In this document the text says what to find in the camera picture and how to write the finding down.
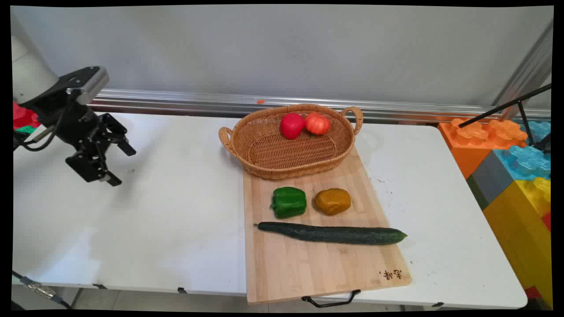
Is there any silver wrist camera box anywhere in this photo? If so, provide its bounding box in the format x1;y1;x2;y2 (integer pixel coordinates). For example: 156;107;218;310
66;66;110;105

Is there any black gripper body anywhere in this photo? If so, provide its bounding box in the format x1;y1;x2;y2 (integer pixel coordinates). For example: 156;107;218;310
20;82;105;153

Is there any bamboo cutting board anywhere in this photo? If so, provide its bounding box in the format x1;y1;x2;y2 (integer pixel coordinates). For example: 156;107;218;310
243;145;412;308

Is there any large yellow building block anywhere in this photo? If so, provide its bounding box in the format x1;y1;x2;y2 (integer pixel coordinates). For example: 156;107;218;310
482;177;553;309

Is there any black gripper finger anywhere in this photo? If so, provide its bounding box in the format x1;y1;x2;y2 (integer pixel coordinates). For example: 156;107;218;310
99;113;137;157
65;143;122;187

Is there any woven wicker basket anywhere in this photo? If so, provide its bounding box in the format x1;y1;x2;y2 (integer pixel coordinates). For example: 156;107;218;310
219;104;364;180

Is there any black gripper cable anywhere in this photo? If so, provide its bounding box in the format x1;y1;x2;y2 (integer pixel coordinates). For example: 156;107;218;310
13;111;66;152

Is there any cable with metal connector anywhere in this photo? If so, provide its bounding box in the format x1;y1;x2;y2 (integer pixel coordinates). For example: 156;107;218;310
12;270;74;309

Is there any aluminium rail along wall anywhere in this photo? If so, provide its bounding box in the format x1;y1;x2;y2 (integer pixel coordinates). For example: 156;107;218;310
90;88;551;124

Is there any red plastic object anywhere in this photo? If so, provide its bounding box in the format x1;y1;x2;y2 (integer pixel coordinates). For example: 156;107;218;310
13;102;41;131

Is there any yellow toy bell pepper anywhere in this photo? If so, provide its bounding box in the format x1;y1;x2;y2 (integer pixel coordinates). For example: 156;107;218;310
314;188;352;216

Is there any black tripod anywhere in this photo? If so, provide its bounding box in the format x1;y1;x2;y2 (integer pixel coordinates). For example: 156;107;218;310
458;83;553;153

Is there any large blue building block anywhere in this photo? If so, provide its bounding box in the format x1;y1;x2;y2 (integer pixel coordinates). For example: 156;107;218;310
493;121;552;181

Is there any red apple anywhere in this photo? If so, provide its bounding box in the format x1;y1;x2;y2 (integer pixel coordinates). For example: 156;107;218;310
280;113;305;140

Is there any green toy bell pepper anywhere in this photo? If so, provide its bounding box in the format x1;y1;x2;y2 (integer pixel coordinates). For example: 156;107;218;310
271;187;308;219

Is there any diagonal aluminium profile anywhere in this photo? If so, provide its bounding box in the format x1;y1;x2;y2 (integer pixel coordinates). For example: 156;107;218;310
491;21;554;120

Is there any long dark green cucumber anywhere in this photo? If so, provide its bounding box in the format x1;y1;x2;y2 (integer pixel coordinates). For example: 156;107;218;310
254;221;408;246

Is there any orange toy tomato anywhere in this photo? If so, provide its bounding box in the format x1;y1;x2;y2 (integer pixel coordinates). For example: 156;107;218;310
304;112;331;136

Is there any large grey building block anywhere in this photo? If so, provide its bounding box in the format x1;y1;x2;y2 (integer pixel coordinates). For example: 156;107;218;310
466;150;517;210

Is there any large orange building block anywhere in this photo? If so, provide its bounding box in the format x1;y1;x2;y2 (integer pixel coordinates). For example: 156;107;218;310
438;118;529;179

